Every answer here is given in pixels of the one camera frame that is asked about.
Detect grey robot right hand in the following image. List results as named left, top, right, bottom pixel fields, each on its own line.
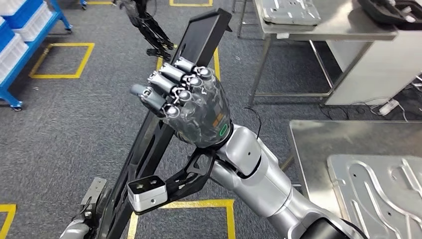
left=130, top=56, right=233, bottom=149

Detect black plastic plate bracket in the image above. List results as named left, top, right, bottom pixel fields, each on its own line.
left=97, top=8, right=233, bottom=239

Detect blue wheeled shelf rack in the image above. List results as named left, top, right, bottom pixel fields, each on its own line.
left=0, top=0, right=73, bottom=112

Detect yellow floor tape square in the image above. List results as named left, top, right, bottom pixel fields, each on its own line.
left=170, top=0, right=214, bottom=7

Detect stamped sheet metal panel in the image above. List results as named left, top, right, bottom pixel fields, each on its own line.
left=260, top=0, right=322, bottom=26
left=327, top=154, right=422, bottom=239

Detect steel table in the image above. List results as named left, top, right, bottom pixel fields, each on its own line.
left=230, top=0, right=400, bottom=107

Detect white cabinet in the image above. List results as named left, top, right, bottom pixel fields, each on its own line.
left=324, top=29, right=422, bottom=106

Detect white power strip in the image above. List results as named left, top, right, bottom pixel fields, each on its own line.
left=378, top=99, right=400, bottom=116

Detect white plastic bin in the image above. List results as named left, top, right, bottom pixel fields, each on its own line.
left=0, top=33, right=30, bottom=83
left=0, top=0, right=25, bottom=17
left=13, top=1, right=53, bottom=42

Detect blue plastic bin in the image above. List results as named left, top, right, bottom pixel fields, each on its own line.
left=0, top=18, right=16, bottom=52
left=3, top=0, right=45, bottom=29

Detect open black foam case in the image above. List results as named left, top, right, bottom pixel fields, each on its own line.
left=357, top=0, right=422, bottom=31

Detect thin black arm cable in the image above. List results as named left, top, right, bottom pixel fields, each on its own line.
left=244, top=107, right=263, bottom=139

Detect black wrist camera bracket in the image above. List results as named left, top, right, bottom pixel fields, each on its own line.
left=165, top=148, right=216, bottom=203

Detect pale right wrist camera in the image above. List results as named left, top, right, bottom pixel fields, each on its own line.
left=126, top=175, right=168, bottom=214

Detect tangled floor cables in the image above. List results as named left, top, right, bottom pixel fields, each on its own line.
left=319, top=98, right=411, bottom=122

